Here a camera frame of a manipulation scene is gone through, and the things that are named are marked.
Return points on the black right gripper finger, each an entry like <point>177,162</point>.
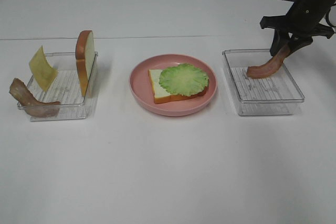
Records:
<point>295,43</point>
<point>280,39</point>

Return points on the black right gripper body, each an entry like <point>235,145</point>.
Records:
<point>302,19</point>

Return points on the bacon strip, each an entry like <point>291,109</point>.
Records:
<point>270,67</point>
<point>31,102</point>

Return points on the green lettuce leaf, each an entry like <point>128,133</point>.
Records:
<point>184,79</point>

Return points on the bread slice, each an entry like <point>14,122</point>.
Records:
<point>161,95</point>
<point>84,55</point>

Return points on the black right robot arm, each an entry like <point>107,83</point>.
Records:
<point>298,26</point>

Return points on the right clear plastic tray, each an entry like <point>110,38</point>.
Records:
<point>278,94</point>

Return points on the clear plastic tray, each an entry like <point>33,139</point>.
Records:
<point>65,88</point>
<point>278,94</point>

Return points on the pink round plate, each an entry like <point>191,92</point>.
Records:
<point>142,90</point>

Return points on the left clear plastic tray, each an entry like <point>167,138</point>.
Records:
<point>65,88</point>

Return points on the yellow cheese slice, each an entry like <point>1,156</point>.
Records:
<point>42,71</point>

